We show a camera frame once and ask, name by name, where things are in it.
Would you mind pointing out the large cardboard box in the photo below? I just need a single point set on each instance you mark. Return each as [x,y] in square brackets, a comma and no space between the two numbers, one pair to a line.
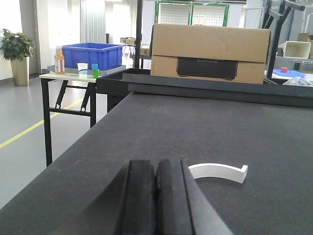
[227,54]

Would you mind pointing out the white paper cup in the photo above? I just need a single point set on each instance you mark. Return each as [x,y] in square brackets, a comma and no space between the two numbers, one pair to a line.
[82,70]

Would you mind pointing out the white square duct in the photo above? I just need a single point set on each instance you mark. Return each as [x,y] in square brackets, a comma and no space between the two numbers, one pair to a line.
[297,49]

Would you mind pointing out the pink cube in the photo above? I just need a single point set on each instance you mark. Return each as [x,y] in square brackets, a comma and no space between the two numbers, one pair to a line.
[283,70]

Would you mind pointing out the orange drink bottle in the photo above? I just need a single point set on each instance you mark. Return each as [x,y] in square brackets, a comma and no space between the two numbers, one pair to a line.
[59,61]

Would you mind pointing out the blue plastic bin on table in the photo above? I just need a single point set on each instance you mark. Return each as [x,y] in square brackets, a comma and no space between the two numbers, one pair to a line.
[106,56]

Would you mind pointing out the blue tray in background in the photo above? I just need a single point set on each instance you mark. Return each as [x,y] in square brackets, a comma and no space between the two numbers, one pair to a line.
[289,73]

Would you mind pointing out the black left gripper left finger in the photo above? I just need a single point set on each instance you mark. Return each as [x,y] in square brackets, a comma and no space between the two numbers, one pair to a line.
[126,205]

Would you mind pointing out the white curved PVC pipe clamp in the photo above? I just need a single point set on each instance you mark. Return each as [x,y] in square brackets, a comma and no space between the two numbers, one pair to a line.
[223,171]

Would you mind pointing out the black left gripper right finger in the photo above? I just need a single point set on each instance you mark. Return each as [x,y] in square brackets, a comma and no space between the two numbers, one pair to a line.
[181,207]

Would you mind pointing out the potted green plant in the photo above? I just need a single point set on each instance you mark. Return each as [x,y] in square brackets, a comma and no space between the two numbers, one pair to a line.
[18,49]

